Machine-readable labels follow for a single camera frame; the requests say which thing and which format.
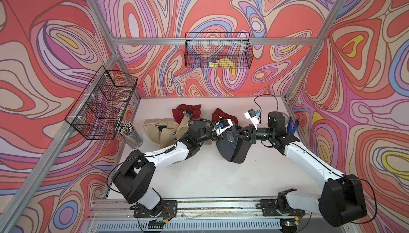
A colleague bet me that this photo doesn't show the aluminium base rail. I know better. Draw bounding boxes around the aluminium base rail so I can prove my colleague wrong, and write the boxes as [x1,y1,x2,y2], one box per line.
[86,196,352,232]

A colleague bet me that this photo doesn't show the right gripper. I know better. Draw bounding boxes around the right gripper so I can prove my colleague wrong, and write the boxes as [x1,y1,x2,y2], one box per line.
[233,124,274,145]

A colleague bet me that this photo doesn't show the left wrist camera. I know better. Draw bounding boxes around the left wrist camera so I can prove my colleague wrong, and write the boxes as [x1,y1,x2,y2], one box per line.
[216,119,234,136]

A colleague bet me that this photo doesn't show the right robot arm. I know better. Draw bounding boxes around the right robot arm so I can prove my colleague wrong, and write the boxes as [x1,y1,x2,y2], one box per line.
[241,109,367,227]

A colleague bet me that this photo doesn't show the black wire basket back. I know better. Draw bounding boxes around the black wire basket back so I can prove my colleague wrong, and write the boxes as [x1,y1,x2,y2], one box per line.
[184,31,254,69]

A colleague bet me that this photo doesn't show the dark red cap front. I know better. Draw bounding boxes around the dark red cap front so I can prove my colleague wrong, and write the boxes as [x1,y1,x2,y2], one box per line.
[172,104,202,124]

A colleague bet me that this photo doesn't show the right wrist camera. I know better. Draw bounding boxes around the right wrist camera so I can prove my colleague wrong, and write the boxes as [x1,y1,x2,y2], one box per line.
[244,109,260,130]

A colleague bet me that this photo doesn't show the grey Colorado cap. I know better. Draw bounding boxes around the grey Colorado cap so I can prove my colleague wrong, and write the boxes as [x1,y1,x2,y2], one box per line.
[216,125,251,164]

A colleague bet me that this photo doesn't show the cup of pencils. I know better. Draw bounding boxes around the cup of pencils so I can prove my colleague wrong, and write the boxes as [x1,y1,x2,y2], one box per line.
[118,121,143,150]

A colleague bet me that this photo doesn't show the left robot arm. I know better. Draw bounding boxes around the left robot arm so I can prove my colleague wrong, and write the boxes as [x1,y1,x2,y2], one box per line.
[110,118,234,217]

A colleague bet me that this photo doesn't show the black wire basket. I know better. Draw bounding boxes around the black wire basket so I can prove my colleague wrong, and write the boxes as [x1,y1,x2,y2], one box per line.
[65,66,137,140]
[184,31,254,69]

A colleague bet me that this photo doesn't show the beige cap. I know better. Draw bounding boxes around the beige cap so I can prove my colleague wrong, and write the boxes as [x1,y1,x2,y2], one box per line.
[143,117,180,144]
[158,117,190,148]

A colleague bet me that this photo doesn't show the black wire basket left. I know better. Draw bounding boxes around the black wire basket left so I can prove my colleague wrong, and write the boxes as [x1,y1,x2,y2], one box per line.
[65,66,137,140]

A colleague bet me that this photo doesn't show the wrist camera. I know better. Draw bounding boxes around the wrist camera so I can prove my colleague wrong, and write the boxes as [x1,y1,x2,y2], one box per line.
[244,109,260,130]
[216,119,234,136]

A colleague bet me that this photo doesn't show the red Colorado cap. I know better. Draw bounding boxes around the red Colorado cap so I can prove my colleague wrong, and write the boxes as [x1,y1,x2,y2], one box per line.
[212,108,238,124]

